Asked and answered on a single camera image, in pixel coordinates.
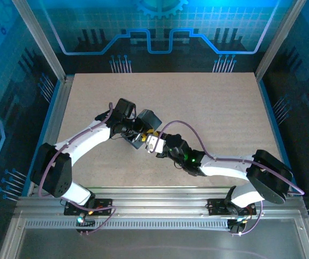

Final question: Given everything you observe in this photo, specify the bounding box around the starry night painted tin box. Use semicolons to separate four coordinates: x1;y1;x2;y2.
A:
121;108;163;151

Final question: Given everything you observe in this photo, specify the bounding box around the grey metal panel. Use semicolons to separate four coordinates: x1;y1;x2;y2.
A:
0;218;309;259

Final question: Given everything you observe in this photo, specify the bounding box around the black power connector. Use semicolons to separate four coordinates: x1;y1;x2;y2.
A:
76;213;96;234
229;220;243;235

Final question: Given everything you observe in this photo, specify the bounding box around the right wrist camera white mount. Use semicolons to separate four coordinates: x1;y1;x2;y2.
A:
144;134;166;154

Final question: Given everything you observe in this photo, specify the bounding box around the aluminium frame rail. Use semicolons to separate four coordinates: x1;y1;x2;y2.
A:
13;186;308;226

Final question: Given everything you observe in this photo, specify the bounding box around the aluminium table side rail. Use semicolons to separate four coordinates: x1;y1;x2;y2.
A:
37;77;74;197

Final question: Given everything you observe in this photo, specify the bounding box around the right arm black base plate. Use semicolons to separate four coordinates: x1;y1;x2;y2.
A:
207;198;257;216

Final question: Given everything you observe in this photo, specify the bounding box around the slotted grey cable duct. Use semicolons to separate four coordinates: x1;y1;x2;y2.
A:
24;219;232;230

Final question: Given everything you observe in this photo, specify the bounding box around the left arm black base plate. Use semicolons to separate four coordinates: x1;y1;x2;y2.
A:
64;198;114;216

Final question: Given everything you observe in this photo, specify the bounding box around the aluminium frame post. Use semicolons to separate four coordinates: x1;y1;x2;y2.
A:
254;0;308;81
10;0;68;81

